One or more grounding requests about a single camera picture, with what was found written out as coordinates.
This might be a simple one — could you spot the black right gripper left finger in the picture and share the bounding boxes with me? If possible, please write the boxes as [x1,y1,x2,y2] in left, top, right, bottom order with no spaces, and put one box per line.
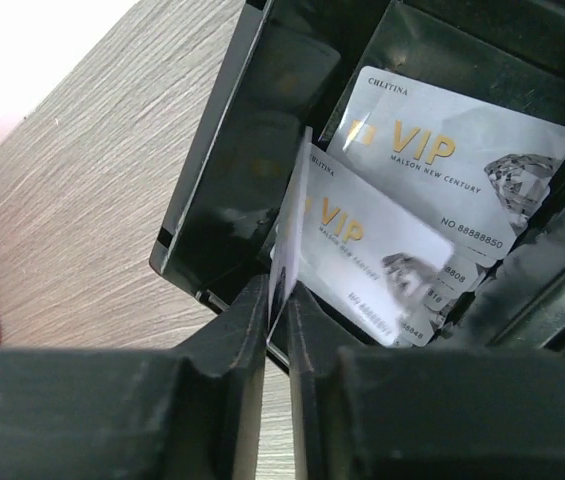
[0,276,268,479]

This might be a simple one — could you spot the silver cards in tray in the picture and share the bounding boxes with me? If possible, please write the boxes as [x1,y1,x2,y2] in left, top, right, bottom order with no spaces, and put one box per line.
[299,66,565,347]

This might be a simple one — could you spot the black three-compartment card tray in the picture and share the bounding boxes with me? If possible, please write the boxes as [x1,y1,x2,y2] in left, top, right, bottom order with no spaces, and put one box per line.
[150,1,565,355]

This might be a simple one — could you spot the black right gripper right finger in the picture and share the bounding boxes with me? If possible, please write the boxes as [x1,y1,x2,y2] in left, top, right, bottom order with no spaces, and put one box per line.
[285,285,565,479]

